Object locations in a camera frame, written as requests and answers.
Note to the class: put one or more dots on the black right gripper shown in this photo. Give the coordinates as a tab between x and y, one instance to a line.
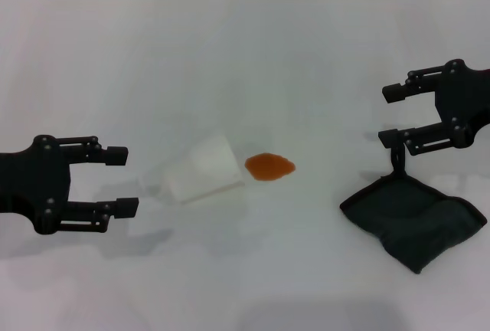
471	101

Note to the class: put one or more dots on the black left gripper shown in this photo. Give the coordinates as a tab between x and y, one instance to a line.
34	181

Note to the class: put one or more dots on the white paper cup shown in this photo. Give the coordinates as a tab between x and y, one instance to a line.
203	170

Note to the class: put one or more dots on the dark blue rag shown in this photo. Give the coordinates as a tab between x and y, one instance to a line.
413	216

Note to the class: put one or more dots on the brown water stain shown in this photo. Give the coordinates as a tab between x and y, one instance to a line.
268	167

